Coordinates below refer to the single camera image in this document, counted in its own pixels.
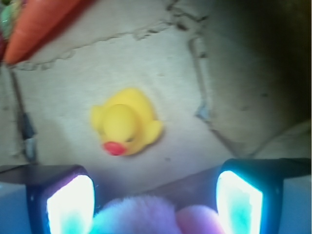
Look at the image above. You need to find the pink plush bunny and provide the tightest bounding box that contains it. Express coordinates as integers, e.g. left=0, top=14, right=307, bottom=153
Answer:
left=90, top=195, right=225, bottom=234

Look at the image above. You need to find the brown paper bag bin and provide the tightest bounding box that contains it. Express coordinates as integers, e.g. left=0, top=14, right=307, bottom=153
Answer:
left=13, top=0, right=312, bottom=195

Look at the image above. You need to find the yellow rubber duck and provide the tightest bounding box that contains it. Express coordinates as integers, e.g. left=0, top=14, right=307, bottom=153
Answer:
left=90, top=88, right=164, bottom=156

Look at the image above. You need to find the orange plastic carrot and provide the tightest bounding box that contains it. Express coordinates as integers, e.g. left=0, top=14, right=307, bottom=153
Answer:
left=2, top=0, right=93, bottom=65

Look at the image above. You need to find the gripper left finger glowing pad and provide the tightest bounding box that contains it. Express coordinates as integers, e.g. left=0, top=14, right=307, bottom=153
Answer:
left=0, top=164, right=95, bottom=234

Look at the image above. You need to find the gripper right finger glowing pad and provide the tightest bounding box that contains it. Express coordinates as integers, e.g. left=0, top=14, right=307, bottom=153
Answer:
left=215, top=158, right=312, bottom=234

